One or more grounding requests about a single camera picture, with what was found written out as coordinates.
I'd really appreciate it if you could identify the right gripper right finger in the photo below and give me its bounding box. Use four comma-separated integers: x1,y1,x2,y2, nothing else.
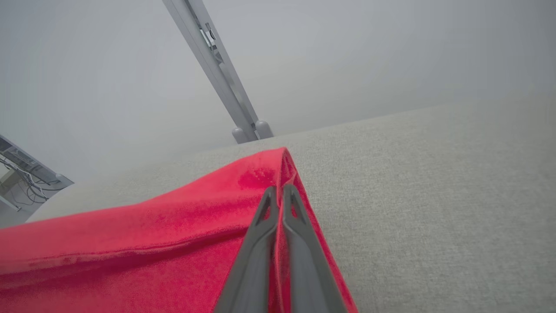
281,184,349,313

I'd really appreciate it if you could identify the red white striped shirt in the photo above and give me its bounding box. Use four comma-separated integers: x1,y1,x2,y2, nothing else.
0,147,359,313

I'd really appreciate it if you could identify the grey aluminium frame post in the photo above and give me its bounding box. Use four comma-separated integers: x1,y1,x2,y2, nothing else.
163,0,275,145

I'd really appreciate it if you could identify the black cable bundle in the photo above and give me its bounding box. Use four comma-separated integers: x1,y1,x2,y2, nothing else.
0,159,57,207

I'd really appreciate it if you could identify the grey metal desk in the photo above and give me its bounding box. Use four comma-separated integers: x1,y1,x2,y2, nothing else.
0,134,74,213

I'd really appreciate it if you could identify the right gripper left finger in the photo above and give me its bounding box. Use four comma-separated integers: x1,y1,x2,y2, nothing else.
214,186,279,313

